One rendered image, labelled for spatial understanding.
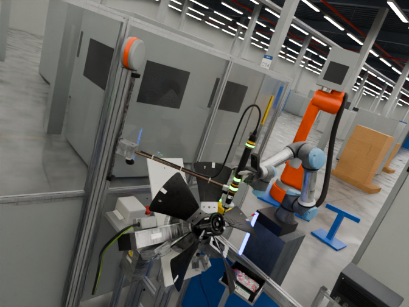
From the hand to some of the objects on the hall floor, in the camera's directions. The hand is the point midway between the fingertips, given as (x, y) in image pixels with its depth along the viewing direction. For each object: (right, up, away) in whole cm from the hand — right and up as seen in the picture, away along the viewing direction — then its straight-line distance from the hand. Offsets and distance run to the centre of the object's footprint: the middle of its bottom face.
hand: (237, 170), depth 154 cm
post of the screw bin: (-25, -141, +51) cm, 152 cm away
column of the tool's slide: (-111, -111, +54) cm, 166 cm away
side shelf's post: (-88, -113, +72) cm, 160 cm away
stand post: (-75, -122, +57) cm, 154 cm away
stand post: (-60, -132, +43) cm, 151 cm away
